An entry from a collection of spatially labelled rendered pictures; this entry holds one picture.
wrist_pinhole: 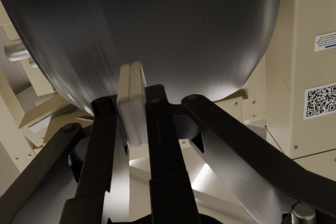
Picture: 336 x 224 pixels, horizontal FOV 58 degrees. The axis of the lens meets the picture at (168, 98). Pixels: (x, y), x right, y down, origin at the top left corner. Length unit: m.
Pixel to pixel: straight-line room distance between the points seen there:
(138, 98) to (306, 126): 0.57
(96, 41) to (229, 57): 0.14
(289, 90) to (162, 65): 0.36
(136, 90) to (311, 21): 0.45
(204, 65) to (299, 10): 0.26
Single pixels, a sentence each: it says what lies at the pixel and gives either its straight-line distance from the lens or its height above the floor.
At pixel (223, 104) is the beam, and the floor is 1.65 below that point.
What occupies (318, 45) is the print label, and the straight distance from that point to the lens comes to 0.61.
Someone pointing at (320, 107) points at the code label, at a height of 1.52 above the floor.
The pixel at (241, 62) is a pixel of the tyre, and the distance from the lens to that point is 0.36.
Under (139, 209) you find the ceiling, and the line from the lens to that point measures 7.20.
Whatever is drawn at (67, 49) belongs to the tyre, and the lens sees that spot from 0.31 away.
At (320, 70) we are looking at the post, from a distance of 0.64.
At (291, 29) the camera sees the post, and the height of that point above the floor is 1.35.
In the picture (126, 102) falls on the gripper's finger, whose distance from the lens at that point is 0.16.
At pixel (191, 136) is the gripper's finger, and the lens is 0.15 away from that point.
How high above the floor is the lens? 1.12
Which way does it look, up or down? 32 degrees up
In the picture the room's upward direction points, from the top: 167 degrees clockwise
